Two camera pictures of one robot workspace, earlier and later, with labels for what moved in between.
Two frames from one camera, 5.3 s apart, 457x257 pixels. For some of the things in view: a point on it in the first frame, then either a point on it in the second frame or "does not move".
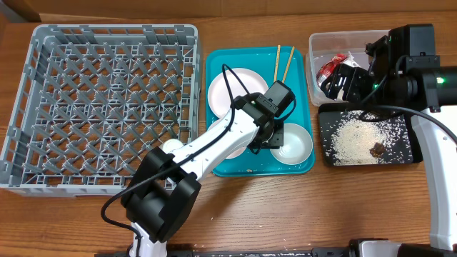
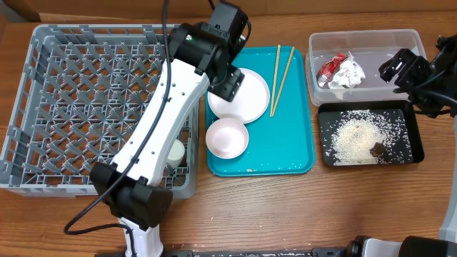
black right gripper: (349, 81) -> (398, 66)
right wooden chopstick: (288, 64) does not move
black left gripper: (278, 139) -> (230, 86)
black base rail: (400, 250) does not move
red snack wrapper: (324, 71) does not move
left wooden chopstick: (277, 63) does not move
